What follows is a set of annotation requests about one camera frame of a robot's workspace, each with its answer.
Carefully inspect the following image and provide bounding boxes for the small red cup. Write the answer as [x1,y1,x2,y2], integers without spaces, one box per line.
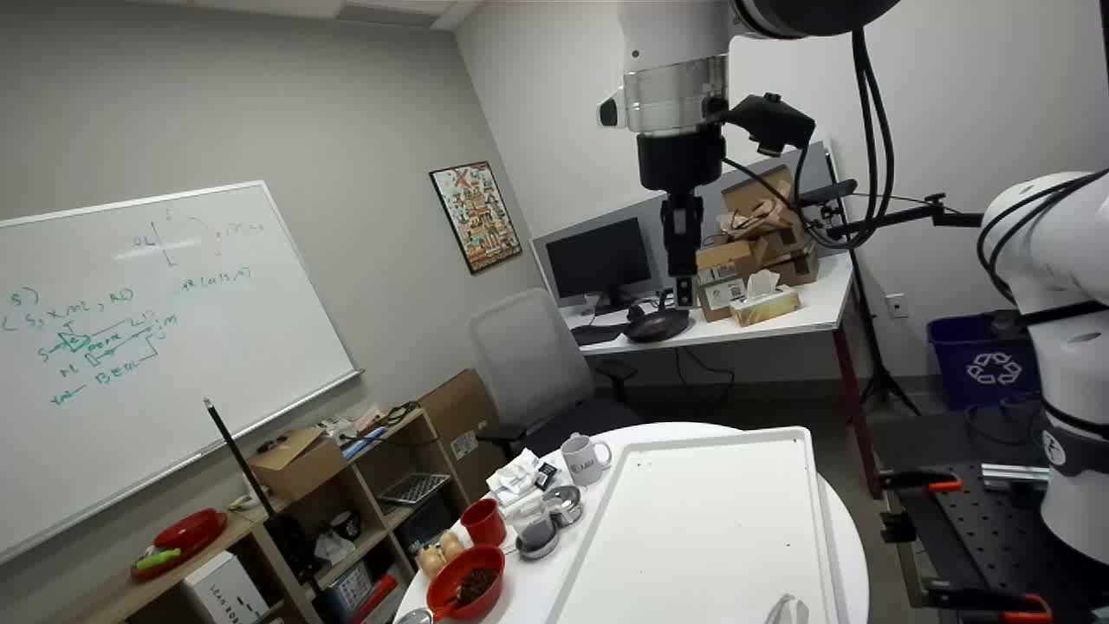
[457,496,513,552]

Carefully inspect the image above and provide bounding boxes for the large brown cardboard box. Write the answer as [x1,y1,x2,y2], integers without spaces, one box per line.
[689,165,827,292]

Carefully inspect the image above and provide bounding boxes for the clear plastic food container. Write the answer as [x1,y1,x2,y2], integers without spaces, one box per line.
[414,528,472,583]

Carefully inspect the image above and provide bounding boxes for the grey office chair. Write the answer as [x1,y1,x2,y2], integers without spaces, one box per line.
[466,284,643,466]

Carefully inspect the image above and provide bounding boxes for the orange black clamp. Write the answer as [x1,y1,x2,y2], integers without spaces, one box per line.
[920,580,1060,624]
[877,466,971,498]

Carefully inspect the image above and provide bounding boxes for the white rectangular tray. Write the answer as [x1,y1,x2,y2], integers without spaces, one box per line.
[545,423,858,624]

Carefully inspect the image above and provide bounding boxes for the wooden shelf unit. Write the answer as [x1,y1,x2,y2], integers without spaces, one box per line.
[65,403,478,624]

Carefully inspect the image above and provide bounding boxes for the framed colourful poster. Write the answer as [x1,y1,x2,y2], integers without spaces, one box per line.
[426,155,527,278]

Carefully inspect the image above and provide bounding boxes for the thin black pole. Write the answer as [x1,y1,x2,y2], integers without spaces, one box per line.
[202,395,287,537]

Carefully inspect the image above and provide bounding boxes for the silver metal tin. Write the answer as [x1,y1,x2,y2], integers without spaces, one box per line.
[540,483,589,530]

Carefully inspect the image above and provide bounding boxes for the black headphones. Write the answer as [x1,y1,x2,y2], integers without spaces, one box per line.
[621,300,696,348]

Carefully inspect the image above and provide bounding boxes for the red plate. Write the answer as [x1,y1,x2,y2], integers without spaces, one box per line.
[150,506,232,558]

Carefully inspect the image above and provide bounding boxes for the black camera stand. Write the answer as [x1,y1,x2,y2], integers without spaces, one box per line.
[823,154,988,414]

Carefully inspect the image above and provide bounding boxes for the whiteboard with green writing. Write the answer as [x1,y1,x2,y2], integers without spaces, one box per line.
[0,177,363,570]

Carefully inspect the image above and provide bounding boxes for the blue recycling bin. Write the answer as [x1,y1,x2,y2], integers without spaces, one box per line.
[925,308,1040,417]

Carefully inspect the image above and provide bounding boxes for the open brown cardboard box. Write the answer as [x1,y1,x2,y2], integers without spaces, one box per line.
[245,423,352,501]

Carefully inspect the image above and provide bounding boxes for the round white table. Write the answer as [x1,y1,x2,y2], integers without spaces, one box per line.
[391,417,873,624]

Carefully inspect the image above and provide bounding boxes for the red bowl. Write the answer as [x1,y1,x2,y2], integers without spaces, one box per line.
[422,543,511,624]

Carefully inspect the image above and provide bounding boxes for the black workbench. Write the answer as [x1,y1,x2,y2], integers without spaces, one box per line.
[877,459,1109,624]

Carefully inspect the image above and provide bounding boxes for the silver metal cylinder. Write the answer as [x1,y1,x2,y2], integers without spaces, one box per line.
[979,459,1054,496]

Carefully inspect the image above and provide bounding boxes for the green red toy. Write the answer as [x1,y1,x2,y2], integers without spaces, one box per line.
[128,543,189,585]

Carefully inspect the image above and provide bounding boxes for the white ceramic mug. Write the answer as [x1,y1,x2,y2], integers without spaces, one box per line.
[557,430,619,490]

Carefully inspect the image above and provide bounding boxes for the black computer monitor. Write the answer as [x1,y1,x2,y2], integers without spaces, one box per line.
[538,212,659,312]

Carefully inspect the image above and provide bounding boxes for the black keyboard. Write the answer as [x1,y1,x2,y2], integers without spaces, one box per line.
[565,323,627,349]

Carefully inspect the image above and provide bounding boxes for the dark round tin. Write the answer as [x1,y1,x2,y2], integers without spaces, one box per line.
[513,518,565,566]

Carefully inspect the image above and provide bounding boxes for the white storage box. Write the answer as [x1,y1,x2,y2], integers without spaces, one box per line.
[180,549,277,624]

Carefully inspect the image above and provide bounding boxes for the white desk with red legs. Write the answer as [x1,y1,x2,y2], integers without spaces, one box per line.
[557,245,891,501]

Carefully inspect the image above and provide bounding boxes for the white paper packets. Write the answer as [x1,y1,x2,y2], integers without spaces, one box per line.
[481,448,571,506]

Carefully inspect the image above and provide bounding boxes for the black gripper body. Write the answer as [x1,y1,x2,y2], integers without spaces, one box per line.
[636,122,728,224]

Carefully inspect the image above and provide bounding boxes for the small beige box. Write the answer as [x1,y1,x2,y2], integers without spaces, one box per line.
[696,267,808,328]

